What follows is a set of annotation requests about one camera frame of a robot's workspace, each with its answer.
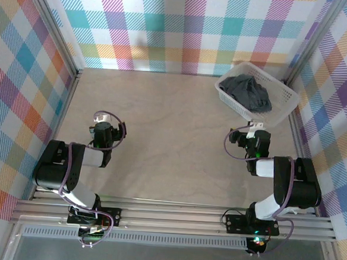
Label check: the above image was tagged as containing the aluminium table side rail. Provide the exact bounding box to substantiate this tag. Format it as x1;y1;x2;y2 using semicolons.
28;66;84;204
280;107;327;218

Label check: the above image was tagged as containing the small circuit board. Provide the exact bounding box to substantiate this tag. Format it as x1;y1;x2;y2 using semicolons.
78;223;108;241
247;234;270;255

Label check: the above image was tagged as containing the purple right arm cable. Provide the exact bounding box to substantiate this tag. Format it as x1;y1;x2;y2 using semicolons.
216;123;301;259

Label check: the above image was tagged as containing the wide aluminium base rail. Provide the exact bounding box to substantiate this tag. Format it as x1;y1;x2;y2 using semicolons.
11;189;338;245

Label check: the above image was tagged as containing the grey slotted cable duct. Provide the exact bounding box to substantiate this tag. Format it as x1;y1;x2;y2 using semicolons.
20;223;248;252

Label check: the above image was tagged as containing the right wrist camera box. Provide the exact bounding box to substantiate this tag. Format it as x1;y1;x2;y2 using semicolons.
248;120;266;140

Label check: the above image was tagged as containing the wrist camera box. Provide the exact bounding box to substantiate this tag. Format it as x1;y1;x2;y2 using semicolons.
248;120;266;140
94;113;112;125

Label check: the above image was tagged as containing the dark grey t-shirt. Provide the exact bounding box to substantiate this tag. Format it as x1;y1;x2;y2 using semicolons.
217;72;275;114

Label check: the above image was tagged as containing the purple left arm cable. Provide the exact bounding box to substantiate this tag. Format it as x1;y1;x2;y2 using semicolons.
54;107;130;251

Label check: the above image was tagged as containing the aluminium frame post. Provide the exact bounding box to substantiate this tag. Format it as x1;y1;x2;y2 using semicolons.
15;0;89;80
283;0;347;88

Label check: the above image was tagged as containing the white plastic mesh basket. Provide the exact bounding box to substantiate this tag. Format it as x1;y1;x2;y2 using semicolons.
212;60;304;129

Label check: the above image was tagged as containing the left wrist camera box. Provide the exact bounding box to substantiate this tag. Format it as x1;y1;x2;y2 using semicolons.
94;113;112;125

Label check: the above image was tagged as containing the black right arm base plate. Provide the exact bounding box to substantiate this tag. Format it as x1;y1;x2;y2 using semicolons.
224;213;281;237

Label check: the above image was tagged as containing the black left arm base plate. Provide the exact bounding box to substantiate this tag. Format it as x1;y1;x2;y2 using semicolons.
66;204;123;229

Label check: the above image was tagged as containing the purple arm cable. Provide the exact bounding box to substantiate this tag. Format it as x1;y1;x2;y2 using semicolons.
54;107;130;251
216;123;301;259

